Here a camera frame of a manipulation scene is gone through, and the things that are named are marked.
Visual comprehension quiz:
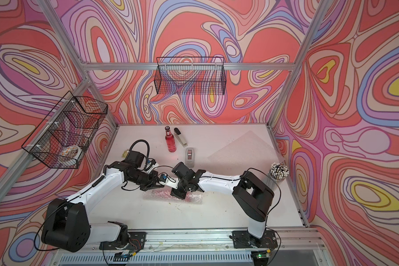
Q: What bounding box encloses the clear bubble wrap sheet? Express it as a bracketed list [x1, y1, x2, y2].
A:
[143, 188, 203, 205]

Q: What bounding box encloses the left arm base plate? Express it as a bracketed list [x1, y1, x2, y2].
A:
[99, 232, 146, 252]

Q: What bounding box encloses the black wire basket back wall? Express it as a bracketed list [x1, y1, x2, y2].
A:
[154, 56, 227, 96]

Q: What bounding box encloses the yellow binder clip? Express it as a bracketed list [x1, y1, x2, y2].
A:
[122, 150, 129, 158]

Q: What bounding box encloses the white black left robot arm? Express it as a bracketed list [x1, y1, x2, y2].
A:
[40, 161, 164, 252]

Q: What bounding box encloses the patterned bowl in basket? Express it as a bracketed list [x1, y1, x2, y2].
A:
[58, 145, 82, 165]

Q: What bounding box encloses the black wire basket wall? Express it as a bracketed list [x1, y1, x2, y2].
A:
[154, 56, 227, 96]
[21, 92, 108, 169]

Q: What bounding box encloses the pink bottle with label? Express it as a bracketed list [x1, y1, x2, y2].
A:
[154, 190, 172, 199]

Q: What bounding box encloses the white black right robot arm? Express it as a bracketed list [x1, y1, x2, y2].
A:
[171, 162, 274, 239]

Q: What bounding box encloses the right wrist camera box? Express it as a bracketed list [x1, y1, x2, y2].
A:
[159, 172, 178, 189]

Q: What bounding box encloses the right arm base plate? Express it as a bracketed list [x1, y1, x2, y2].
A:
[229, 229, 278, 250]

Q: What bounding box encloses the cup of pens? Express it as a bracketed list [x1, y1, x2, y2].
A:
[269, 163, 289, 182]

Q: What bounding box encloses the black wire basket left wall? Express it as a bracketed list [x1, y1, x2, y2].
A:
[21, 92, 108, 169]

